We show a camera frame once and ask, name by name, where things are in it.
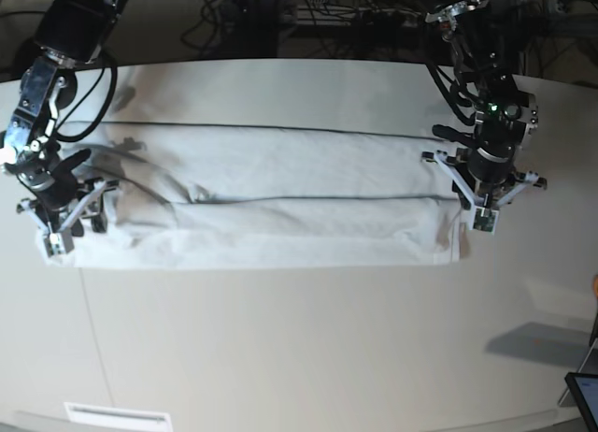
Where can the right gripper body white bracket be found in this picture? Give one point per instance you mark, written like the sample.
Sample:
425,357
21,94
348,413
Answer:
88,202

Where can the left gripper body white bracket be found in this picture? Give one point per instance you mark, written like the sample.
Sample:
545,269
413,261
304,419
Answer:
481,201

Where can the white T-shirt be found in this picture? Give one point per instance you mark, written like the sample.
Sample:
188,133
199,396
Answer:
207,197

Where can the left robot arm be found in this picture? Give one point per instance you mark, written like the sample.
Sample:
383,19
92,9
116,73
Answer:
484,96

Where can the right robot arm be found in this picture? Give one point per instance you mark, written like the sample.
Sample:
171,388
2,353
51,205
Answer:
71,33

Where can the white label strip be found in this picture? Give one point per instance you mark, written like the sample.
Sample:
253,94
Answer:
72,408

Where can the tablet screen with stand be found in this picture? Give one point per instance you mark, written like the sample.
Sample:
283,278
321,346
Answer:
581,385

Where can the black power strip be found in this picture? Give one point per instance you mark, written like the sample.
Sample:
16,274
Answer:
319,17

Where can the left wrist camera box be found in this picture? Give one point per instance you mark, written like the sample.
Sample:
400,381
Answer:
485,220

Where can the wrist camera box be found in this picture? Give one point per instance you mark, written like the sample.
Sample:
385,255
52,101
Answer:
60,243
485,220

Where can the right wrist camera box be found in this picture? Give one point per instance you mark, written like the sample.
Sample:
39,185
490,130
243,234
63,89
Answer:
60,243

